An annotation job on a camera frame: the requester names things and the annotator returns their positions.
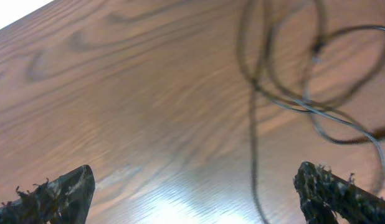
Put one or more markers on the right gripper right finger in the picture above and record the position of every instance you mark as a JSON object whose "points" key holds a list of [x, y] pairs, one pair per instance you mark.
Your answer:
{"points": [[323, 195]]}

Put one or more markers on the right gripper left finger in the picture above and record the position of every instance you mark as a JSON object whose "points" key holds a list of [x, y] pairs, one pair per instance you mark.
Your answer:
{"points": [[65, 200]]}

